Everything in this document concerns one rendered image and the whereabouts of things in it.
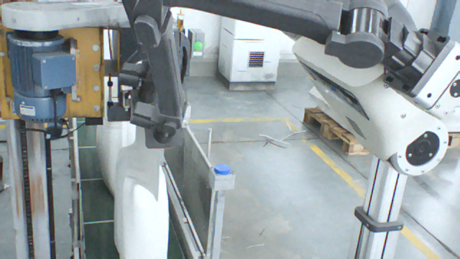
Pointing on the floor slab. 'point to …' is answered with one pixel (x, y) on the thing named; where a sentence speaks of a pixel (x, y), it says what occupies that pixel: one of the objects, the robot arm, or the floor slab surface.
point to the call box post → (217, 224)
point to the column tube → (37, 156)
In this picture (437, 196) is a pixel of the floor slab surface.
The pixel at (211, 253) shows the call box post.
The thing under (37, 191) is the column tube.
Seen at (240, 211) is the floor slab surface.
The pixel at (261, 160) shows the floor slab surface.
